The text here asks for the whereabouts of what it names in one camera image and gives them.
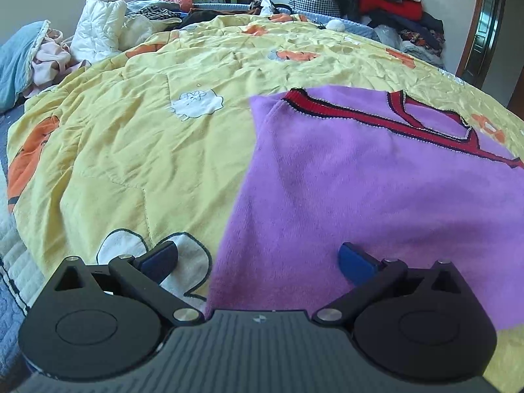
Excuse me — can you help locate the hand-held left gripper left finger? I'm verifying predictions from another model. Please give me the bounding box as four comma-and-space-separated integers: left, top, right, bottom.
53, 241, 206, 329

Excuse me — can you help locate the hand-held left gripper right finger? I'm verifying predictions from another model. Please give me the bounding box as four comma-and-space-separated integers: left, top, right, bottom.
312, 241, 472, 330

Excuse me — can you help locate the purple sweater with red trim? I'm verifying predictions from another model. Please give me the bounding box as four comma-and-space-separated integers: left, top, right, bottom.
204, 85, 524, 333

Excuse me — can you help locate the pile of dark clothes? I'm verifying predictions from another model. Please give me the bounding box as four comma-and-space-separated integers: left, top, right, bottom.
315, 0, 448, 67

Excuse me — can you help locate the yellow printed blanket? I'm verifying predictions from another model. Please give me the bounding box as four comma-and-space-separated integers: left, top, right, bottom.
6, 14, 524, 391

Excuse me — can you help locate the pink cloth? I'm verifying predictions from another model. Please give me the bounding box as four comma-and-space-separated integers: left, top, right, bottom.
24, 28, 93, 99

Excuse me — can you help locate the white plastic bag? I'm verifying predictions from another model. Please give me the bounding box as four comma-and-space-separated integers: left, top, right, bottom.
374, 25, 404, 48

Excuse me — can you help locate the white puffy jacket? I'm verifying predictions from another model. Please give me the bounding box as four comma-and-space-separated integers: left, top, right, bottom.
69, 0, 157, 65

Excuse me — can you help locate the light blue pillow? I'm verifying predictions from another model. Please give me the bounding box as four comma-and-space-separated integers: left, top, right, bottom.
0, 20, 52, 114

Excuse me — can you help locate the black white patterned cloth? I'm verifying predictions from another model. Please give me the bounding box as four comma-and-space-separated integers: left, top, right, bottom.
126, 2, 183, 24

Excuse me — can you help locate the wooden door frame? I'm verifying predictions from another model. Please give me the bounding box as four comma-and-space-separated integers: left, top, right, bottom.
456, 0, 524, 108

